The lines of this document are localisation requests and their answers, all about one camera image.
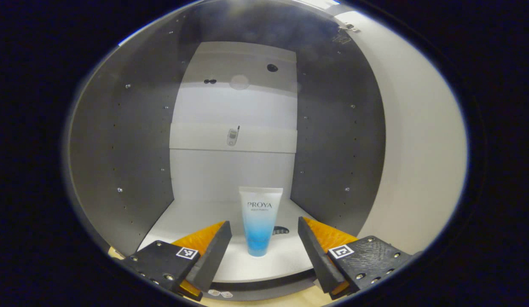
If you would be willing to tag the grey cabinet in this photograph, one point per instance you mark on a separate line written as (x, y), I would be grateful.
(119, 149)

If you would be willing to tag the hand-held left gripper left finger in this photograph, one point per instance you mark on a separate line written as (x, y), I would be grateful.
(213, 256)

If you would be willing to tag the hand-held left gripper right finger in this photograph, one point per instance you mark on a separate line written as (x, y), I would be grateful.
(317, 256)

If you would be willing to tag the white and blue bottle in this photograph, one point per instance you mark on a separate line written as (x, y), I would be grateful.
(261, 221)

